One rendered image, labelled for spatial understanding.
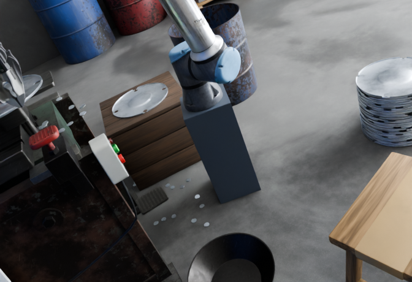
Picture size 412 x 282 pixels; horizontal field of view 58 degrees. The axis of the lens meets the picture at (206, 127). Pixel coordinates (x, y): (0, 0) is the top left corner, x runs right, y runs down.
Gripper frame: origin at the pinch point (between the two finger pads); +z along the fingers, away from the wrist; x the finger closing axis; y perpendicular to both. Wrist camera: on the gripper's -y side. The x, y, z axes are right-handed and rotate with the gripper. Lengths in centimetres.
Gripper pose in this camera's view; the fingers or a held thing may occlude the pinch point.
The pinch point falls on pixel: (18, 100)
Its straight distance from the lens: 93.9
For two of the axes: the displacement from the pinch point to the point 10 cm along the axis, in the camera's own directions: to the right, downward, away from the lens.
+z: 3.2, 7.8, 5.4
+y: 3.7, 4.2, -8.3
